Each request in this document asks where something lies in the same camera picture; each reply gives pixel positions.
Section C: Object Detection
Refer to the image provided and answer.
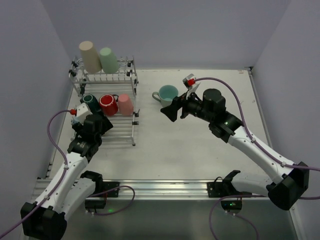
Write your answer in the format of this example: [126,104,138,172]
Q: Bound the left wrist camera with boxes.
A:
[74,103,92,124]

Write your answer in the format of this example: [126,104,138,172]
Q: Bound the metal dish rack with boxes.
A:
[68,56,140,146]

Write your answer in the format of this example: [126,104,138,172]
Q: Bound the light blue patterned cup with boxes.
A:
[71,117,83,126]

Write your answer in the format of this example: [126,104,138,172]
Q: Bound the light green tumbler cup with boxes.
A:
[99,47,120,74]

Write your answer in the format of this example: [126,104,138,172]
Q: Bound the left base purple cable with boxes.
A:
[86,184,136,216]

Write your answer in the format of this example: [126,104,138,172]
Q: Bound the aluminium rail frame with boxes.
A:
[34,66,301,240]

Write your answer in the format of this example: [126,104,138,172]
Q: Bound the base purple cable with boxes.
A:
[209,193,266,240]
[86,184,136,216]

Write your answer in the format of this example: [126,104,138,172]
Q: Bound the beige tumbler cup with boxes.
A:
[78,41,102,74]

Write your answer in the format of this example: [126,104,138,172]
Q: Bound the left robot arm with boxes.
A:
[20,112,113,240]

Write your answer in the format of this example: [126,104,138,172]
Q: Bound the red mug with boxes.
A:
[99,94,119,117]

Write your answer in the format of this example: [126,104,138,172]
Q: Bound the pink tumbler cup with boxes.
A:
[118,94,134,116]

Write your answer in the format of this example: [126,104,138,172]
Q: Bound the dark green mug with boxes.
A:
[80,93,102,114]

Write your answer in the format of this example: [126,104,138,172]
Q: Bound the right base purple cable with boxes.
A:
[209,193,266,240]

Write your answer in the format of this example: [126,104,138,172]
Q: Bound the sage green mug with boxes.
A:
[152,85,179,107]

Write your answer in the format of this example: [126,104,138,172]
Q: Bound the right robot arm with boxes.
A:
[160,88,310,211]

